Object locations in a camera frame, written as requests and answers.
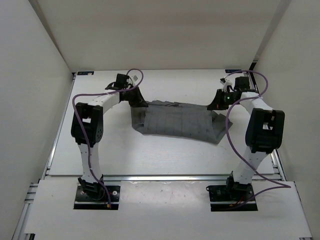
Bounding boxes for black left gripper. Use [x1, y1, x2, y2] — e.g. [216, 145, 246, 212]
[123, 85, 148, 108]

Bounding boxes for grey pleated skirt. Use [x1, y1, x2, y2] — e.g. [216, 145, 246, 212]
[131, 100, 227, 145]

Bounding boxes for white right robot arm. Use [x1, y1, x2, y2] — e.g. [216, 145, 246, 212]
[207, 76, 285, 200]

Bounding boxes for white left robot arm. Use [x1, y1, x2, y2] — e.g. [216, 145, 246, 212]
[71, 68, 148, 200]

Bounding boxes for right blue corner label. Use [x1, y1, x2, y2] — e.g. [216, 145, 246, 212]
[224, 69, 241, 74]

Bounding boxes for blue corner label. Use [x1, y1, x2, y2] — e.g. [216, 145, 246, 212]
[224, 69, 241, 74]
[77, 71, 95, 76]

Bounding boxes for left blue corner label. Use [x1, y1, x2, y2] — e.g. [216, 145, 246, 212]
[77, 71, 95, 76]

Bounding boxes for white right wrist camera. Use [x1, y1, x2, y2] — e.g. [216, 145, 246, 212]
[220, 77, 233, 92]

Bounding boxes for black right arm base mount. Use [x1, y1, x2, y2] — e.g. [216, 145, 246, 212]
[206, 176, 258, 212]

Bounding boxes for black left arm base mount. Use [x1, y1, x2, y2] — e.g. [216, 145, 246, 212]
[73, 177, 121, 211]

